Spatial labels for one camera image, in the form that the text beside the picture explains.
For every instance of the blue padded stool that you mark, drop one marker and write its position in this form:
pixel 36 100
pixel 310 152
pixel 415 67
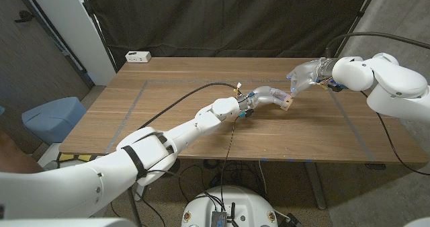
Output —
pixel 53 117

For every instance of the small wooden block with holes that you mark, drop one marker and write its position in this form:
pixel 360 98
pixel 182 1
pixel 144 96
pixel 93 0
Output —
pixel 286 103

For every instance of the black backdrop stand pole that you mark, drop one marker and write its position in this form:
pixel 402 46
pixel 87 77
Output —
pixel 99 32
pixel 357 17

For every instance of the grey electronics module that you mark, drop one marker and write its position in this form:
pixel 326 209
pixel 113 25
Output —
pixel 219 219

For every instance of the grey table leg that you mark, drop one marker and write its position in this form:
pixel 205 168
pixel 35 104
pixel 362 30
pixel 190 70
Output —
pixel 315 186

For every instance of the black curtain backdrop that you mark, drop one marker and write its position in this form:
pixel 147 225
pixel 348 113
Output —
pixel 228 19

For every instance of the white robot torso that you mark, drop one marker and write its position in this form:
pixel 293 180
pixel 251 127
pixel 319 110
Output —
pixel 245 203

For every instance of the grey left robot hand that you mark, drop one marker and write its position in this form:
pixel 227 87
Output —
pixel 263 95

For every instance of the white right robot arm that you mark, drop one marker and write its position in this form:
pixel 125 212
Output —
pixel 393 89

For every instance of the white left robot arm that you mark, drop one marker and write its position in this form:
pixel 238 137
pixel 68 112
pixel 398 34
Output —
pixel 134 173

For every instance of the white power strip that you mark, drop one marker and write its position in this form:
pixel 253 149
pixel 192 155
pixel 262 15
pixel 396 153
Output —
pixel 137 56

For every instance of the person's bare leg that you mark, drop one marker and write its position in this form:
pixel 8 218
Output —
pixel 13 156

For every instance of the white cabinet panel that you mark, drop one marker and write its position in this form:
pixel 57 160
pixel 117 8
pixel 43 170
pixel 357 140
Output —
pixel 74 29

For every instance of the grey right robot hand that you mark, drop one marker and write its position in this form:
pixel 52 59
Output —
pixel 307 74

